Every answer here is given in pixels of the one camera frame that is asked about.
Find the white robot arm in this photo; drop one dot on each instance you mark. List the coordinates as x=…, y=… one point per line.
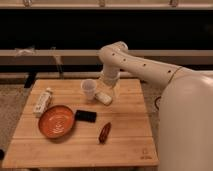
x=185, y=137

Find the black rectangular block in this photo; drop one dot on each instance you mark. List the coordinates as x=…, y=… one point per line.
x=88, y=116

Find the white ceramic cup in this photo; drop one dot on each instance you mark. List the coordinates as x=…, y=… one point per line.
x=88, y=87

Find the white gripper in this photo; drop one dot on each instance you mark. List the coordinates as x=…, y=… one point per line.
x=108, y=85

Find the white plastic bottle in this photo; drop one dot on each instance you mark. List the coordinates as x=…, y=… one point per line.
x=43, y=102

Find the wooden table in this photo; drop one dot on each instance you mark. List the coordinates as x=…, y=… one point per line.
x=129, y=143

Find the dark red chili pepper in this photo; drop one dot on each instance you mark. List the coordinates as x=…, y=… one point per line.
x=104, y=133

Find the cream rectangular block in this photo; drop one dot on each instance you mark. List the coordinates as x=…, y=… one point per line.
x=103, y=98

